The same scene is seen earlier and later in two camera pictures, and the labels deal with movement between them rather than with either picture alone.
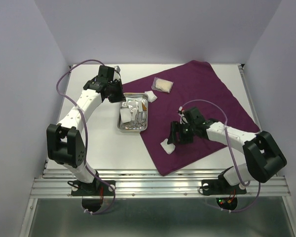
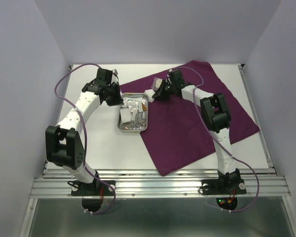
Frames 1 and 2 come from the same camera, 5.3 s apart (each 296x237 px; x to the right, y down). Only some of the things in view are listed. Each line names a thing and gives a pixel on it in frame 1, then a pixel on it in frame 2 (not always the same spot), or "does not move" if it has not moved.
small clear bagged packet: (133, 105) does not move
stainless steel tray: (133, 113) does not move
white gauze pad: (126, 115) does not move
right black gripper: (175, 126) → (163, 96)
